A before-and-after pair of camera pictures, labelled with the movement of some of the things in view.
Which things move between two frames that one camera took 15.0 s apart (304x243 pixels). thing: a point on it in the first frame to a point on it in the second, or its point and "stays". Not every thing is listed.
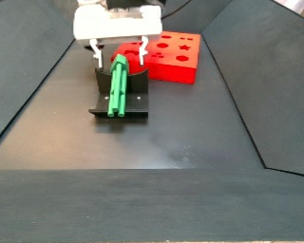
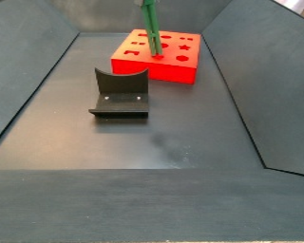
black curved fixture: [138, 95] stays
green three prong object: [116, 98] to [148, 7]
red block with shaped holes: [171, 57] stays
